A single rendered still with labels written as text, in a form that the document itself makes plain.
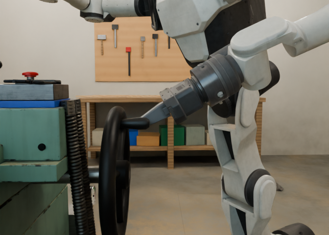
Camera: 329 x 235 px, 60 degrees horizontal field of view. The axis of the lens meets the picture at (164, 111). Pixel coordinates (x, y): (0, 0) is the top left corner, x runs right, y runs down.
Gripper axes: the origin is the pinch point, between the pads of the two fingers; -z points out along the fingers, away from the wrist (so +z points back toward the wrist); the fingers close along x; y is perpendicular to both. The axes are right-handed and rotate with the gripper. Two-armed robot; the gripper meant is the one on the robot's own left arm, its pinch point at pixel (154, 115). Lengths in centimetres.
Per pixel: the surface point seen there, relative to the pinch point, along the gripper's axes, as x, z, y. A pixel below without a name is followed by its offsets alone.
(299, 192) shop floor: 165, 68, -181
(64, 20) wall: 353, -59, 77
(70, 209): 22.7, -38.1, -18.8
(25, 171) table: -12.0, -21.8, 6.2
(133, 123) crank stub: -3.1, -4.0, 1.5
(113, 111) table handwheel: -3.0, -6.1, 5.6
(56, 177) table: -12.6, -18.1, 2.8
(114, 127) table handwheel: -7.6, -6.6, 3.9
